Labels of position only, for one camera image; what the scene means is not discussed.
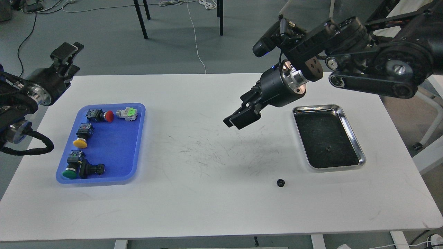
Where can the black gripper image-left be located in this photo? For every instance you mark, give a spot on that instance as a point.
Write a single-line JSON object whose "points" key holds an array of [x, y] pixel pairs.
{"points": [[45, 85]]}

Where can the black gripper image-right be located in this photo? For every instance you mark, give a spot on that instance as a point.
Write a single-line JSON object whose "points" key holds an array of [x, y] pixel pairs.
{"points": [[278, 86]]}

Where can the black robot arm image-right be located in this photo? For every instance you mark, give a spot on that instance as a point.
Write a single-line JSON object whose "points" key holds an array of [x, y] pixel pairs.
{"points": [[389, 57]]}

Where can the silver metal tray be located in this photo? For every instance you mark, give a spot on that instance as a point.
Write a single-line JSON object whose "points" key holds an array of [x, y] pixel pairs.
{"points": [[320, 126]]}

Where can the blue plastic tray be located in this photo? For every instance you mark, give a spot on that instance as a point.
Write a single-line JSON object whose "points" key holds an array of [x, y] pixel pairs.
{"points": [[115, 144]]}

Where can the black table leg left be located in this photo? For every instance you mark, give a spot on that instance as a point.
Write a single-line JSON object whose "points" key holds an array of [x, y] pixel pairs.
{"points": [[140, 18]]}

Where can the black table leg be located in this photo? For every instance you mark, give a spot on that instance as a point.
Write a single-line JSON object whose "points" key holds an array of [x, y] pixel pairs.
{"points": [[140, 18], [220, 15]]}

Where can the black table leg right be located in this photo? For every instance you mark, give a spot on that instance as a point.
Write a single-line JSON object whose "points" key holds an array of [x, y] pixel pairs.
{"points": [[220, 15]]}

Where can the red push button switch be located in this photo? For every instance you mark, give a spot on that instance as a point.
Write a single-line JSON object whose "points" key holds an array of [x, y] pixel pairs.
{"points": [[98, 115]]}

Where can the yellow push button switch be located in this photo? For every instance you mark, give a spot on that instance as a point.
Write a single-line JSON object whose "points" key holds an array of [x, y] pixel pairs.
{"points": [[83, 133]]}

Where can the green grey switch module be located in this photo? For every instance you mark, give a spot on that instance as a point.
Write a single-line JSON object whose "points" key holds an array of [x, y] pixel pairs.
{"points": [[128, 114]]}

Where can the green push button switch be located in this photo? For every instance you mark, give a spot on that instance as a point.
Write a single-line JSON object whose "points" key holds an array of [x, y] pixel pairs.
{"points": [[74, 162]]}

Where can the black switch block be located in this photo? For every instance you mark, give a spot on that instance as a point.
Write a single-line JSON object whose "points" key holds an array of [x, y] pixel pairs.
{"points": [[86, 169]]}

